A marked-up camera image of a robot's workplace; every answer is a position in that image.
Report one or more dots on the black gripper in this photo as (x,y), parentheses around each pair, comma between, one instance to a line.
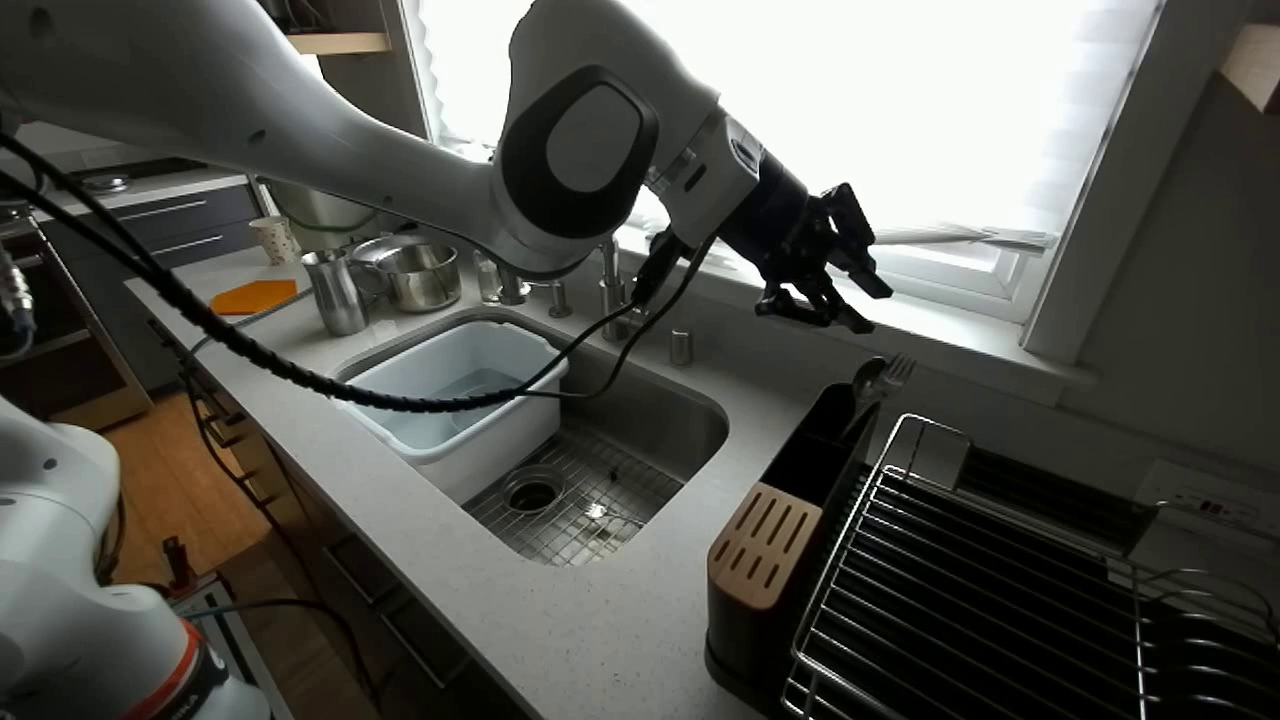
(786,224)

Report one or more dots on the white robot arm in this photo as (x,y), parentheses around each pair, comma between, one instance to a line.
(400,144)

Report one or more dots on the black cutlery holder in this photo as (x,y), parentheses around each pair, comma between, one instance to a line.
(813,444)

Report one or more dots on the white pleated window blind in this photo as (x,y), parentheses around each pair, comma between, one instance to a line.
(452,83)
(961,106)

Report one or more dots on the stainless steel sink basin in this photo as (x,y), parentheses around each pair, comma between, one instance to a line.
(664,420)

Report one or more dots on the chrome spring kitchen faucet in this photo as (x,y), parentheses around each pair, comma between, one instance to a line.
(611,283)

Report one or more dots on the wooden knife slot block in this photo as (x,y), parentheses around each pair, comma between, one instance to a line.
(762,544)

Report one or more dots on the round sink drain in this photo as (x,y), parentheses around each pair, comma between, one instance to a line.
(535,494)

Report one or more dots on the white plastic wash tub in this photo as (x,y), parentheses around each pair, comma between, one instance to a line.
(495,444)

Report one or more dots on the steel cooking pot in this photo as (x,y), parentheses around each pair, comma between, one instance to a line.
(427,275)

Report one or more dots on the tall steel cup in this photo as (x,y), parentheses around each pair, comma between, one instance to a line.
(332,293)

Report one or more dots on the orange cloth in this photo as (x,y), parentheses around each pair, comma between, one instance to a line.
(252,296)

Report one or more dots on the dark drawer cabinet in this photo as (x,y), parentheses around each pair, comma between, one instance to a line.
(185,222)

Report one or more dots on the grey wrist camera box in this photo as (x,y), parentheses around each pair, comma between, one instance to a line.
(724,153)

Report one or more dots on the wooden wall shelf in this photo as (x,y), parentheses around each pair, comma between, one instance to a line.
(341,41)

